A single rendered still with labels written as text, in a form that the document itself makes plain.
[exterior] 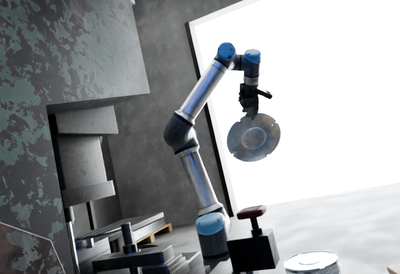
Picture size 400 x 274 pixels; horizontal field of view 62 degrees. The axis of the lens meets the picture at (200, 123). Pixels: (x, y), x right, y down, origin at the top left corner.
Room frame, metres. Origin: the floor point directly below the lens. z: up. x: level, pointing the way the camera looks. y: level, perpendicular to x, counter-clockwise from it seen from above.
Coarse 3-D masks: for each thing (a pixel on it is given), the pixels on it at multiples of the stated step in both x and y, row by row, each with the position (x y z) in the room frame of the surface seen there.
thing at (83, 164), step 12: (60, 144) 0.61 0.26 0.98; (72, 144) 0.64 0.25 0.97; (84, 144) 0.67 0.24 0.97; (96, 144) 0.71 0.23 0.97; (60, 156) 0.61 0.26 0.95; (72, 156) 0.63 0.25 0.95; (84, 156) 0.67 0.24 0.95; (96, 156) 0.70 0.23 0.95; (60, 168) 0.60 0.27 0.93; (72, 168) 0.63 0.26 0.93; (84, 168) 0.66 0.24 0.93; (96, 168) 0.69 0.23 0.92; (60, 180) 0.60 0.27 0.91; (72, 180) 0.62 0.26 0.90; (84, 180) 0.65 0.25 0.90; (96, 180) 0.69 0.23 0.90
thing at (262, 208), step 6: (240, 210) 0.77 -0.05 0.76; (246, 210) 0.75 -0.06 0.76; (252, 210) 0.73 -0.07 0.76; (258, 210) 0.73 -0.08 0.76; (264, 210) 0.75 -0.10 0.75; (240, 216) 0.74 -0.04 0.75; (246, 216) 0.73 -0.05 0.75; (252, 216) 0.73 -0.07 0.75; (258, 216) 0.73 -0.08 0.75; (252, 222) 0.76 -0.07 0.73; (252, 228) 0.76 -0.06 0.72
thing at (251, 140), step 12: (252, 120) 1.64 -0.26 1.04; (264, 120) 1.65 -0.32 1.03; (276, 120) 1.67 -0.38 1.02; (228, 132) 1.66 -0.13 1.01; (240, 132) 1.67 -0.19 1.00; (252, 132) 1.69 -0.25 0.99; (264, 132) 1.69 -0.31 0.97; (276, 132) 1.70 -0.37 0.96; (228, 144) 1.69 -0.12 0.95; (240, 144) 1.71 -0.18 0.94; (252, 144) 1.73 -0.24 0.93; (264, 144) 1.73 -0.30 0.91; (276, 144) 1.75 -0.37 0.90; (240, 156) 1.75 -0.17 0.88; (252, 156) 1.76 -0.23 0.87; (264, 156) 1.77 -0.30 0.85
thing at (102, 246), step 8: (96, 240) 0.68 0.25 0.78; (104, 240) 0.68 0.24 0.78; (80, 248) 0.63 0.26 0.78; (88, 248) 0.63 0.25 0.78; (96, 248) 0.65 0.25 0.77; (104, 248) 0.67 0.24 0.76; (80, 256) 0.61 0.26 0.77; (88, 256) 0.63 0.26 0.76; (96, 256) 0.65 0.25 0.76; (80, 264) 0.61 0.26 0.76; (88, 264) 0.63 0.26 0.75; (80, 272) 0.61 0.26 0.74; (88, 272) 0.62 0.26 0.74
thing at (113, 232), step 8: (144, 216) 0.92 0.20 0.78; (152, 216) 0.87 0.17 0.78; (160, 216) 0.90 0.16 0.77; (112, 224) 0.90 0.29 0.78; (120, 224) 0.82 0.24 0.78; (136, 224) 0.80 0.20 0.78; (144, 224) 0.82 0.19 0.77; (88, 232) 0.80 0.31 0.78; (96, 232) 0.76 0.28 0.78; (104, 232) 0.73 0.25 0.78; (112, 232) 0.74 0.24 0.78; (120, 232) 0.74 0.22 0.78; (80, 240) 0.74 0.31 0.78; (112, 240) 0.71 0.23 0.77; (120, 240) 0.76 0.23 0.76; (112, 248) 0.75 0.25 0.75; (120, 248) 0.76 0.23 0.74
